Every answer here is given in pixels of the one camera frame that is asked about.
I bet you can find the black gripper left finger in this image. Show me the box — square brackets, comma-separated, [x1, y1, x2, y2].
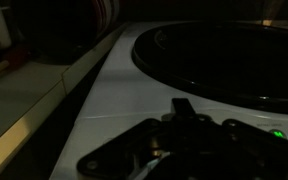
[76, 97, 185, 180]

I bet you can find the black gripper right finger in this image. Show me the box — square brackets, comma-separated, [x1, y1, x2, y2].
[183, 97, 288, 180]

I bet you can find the white front-load washing machine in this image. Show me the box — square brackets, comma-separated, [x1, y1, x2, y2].
[48, 21, 288, 180]

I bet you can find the red and white bucket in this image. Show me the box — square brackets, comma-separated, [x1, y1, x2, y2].
[90, 0, 120, 41]

